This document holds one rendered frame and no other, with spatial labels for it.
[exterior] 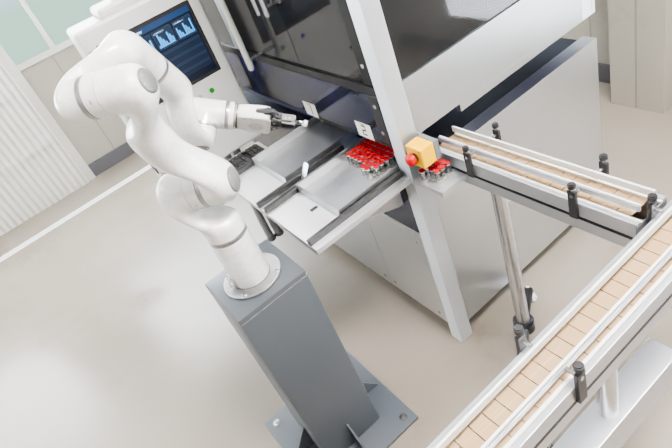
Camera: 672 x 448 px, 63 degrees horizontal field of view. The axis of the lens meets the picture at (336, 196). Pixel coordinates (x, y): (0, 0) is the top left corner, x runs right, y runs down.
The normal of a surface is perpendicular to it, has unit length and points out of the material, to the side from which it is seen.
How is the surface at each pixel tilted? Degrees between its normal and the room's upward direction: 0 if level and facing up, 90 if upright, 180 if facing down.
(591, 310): 0
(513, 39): 90
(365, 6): 90
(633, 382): 0
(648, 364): 0
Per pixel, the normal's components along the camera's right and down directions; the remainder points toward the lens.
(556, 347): -0.32, -0.76
